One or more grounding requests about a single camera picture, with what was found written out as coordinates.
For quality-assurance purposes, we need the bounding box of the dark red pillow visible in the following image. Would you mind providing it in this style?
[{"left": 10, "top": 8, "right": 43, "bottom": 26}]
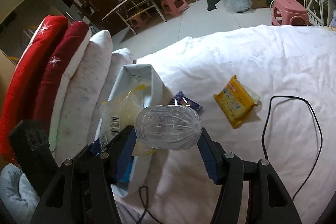
[{"left": 32, "top": 21, "right": 91, "bottom": 132}]

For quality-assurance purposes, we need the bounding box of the pink floral pillow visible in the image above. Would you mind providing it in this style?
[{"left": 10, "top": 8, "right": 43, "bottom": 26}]
[{"left": 49, "top": 29, "right": 133, "bottom": 162}]

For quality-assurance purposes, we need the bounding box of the white bed cover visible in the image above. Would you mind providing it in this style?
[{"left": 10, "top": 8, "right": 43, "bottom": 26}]
[{"left": 115, "top": 24, "right": 336, "bottom": 224}]

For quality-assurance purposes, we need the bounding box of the orange cracker packet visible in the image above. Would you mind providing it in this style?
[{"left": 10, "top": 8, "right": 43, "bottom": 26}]
[{"left": 213, "top": 75, "right": 261, "bottom": 128}]

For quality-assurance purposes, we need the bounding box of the pink plastic stool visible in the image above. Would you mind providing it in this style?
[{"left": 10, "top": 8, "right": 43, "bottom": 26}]
[
  {"left": 161, "top": 0, "right": 190, "bottom": 16},
  {"left": 271, "top": 0, "right": 310, "bottom": 26}
]

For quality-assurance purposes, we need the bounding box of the folding table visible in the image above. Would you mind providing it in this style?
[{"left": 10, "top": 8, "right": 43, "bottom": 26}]
[{"left": 102, "top": 0, "right": 167, "bottom": 35}]

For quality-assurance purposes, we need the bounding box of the clear ribbed plastic cup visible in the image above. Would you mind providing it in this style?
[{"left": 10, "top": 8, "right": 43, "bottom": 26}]
[{"left": 134, "top": 105, "right": 202, "bottom": 151}]

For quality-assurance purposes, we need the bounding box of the grey plush cushion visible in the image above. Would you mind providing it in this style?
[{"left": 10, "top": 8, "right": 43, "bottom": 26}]
[{"left": 1, "top": 163, "right": 41, "bottom": 223}]

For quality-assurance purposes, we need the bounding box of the clear snack bag with barcode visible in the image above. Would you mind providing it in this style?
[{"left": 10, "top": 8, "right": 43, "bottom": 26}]
[{"left": 98, "top": 85, "right": 150, "bottom": 147}]

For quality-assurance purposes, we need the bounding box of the black cable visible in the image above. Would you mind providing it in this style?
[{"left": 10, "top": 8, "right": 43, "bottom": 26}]
[{"left": 261, "top": 95, "right": 324, "bottom": 201}]

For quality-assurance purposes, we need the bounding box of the white fabric storage box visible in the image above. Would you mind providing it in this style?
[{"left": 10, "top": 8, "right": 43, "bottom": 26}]
[{"left": 95, "top": 65, "right": 163, "bottom": 197}]

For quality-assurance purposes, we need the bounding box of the dark blue biscuit packet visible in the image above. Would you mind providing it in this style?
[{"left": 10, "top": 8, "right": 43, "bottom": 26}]
[{"left": 168, "top": 90, "right": 203, "bottom": 113}]

